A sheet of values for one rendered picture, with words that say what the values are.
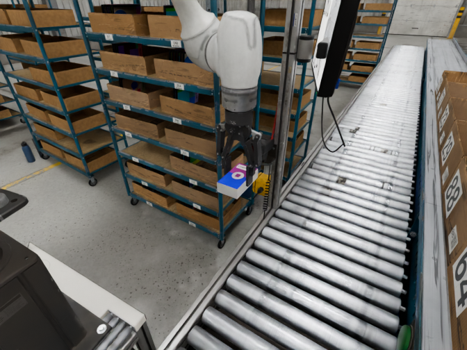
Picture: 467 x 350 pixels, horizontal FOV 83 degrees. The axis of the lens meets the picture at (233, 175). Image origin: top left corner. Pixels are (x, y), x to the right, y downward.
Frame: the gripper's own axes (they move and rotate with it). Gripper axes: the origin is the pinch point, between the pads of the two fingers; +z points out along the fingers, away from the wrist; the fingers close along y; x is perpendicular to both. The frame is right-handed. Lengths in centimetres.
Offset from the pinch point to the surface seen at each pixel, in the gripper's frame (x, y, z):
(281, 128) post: 26.7, 2.1, -4.7
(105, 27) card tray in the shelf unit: 49, -116, -31
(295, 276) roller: -1.4, 22.9, 32.2
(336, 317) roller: -8, 38, 32
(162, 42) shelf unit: 46, -71, -26
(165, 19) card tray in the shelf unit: 50, -70, -36
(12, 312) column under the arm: -56, -17, 7
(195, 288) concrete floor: 13, -37, 107
